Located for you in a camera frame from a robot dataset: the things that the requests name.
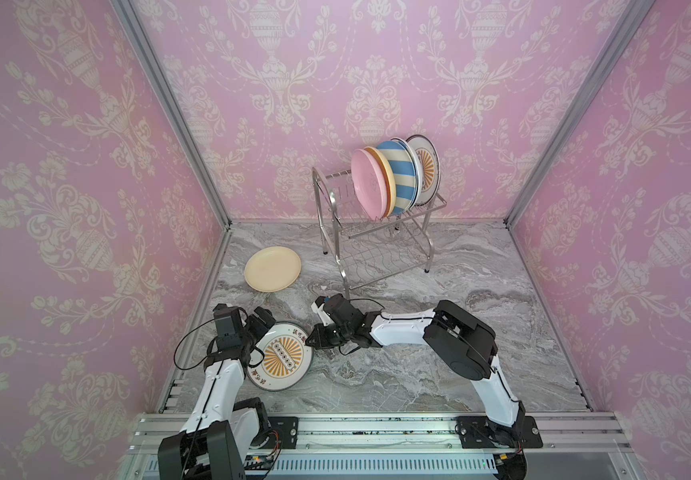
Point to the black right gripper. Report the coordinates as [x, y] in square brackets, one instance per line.
[334, 327]

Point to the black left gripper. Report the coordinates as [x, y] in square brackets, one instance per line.
[259, 328]

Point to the orange sunburst plate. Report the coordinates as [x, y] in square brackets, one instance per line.
[430, 167]
[282, 358]

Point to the cream plate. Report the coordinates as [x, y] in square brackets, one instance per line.
[273, 269]

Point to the pink plate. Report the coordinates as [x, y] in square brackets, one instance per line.
[369, 183]

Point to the yellow plate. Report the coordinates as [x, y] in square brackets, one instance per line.
[388, 177]

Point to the blue white striped plate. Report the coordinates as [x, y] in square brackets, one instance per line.
[404, 174]

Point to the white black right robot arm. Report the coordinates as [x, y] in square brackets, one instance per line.
[466, 344]

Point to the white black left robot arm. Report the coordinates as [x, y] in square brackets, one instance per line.
[214, 442]

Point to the chrome two-tier dish rack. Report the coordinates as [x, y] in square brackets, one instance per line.
[368, 251]

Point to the small circuit board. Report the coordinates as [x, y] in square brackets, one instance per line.
[259, 462]

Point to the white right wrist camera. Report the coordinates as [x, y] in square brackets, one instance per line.
[318, 307]

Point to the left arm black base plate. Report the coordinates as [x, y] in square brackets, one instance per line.
[279, 432]

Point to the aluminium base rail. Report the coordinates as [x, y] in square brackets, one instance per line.
[576, 445]

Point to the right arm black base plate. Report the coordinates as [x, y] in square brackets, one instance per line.
[478, 432]

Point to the left aluminium corner post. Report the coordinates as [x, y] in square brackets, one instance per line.
[155, 72]

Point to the aluminium corner post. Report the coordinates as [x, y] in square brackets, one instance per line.
[155, 72]
[626, 27]

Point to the right aluminium corner post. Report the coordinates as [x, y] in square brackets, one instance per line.
[626, 27]

